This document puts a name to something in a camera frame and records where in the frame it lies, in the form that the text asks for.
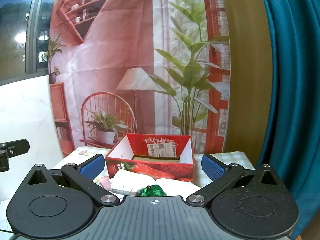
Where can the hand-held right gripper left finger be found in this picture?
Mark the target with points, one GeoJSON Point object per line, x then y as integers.
{"type": "Point", "coordinates": [92, 166]}

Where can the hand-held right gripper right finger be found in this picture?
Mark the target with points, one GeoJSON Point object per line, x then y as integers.
{"type": "Point", "coordinates": [212, 166]}

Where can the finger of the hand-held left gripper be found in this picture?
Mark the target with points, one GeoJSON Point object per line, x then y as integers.
{"type": "Point", "coordinates": [17, 147]}

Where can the white zippered cloth bag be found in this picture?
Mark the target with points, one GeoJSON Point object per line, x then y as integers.
{"type": "Point", "coordinates": [130, 180]}

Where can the red cardboard box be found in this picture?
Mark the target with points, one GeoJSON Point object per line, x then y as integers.
{"type": "Point", "coordinates": [160, 168]}

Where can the green thread ball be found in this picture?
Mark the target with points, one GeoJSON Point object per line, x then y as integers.
{"type": "Point", "coordinates": [152, 191]}

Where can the checked cartoon print tablecloth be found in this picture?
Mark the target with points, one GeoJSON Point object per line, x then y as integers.
{"type": "Point", "coordinates": [240, 158]}

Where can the window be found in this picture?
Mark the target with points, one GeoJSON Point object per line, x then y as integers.
{"type": "Point", "coordinates": [15, 30]}

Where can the teal curtain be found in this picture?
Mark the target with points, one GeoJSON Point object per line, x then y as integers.
{"type": "Point", "coordinates": [295, 80]}

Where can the printed room scene backdrop cloth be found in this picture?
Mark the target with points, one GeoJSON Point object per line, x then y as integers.
{"type": "Point", "coordinates": [130, 42]}

